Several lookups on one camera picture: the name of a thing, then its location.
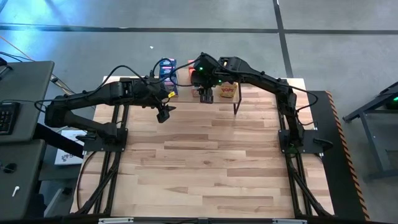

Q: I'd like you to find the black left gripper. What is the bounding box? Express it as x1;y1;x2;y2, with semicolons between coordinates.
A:
133;80;177;124

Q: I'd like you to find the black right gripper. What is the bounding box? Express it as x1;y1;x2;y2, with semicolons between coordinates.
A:
191;52;223;104

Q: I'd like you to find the yellow Corn Pops cereal box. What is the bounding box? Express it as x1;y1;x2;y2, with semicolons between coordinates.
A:
219;82;239;99

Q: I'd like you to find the black metal bar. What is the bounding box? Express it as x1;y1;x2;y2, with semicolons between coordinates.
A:
34;124;85;158

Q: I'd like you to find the white printed box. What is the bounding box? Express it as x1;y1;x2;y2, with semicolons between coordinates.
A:
54;129;88;166

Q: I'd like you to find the grey metal leg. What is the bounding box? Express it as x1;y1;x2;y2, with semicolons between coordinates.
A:
43;186;73;218

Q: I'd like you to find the grey desk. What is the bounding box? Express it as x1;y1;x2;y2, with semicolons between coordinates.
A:
0;139;47;220
0;60;55;144

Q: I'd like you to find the black mat with hazard stripe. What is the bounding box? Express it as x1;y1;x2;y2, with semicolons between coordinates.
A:
306;90;371;222

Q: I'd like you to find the black keyboard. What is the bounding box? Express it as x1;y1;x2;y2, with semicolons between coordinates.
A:
0;101;21;136

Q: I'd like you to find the black computer mouse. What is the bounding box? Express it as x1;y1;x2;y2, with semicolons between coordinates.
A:
1;162;18;174

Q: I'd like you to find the dark grey metal cart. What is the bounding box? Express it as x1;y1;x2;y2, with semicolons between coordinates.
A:
343;81;398;183

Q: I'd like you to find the wooden shelf with black frame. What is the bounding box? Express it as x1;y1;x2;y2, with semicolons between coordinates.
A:
158;67;243;115

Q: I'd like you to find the black cable with plug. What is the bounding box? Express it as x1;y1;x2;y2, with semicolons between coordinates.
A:
0;50;97;106

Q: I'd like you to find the silver metal bracket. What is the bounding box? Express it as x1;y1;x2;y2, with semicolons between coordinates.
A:
272;218;308;224
98;217;134;224

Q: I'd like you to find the black aluminium table frame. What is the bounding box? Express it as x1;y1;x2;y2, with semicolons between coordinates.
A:
73;68;335;218

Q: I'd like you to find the yellow cable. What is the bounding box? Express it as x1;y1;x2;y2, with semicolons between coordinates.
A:
0;34;97;105

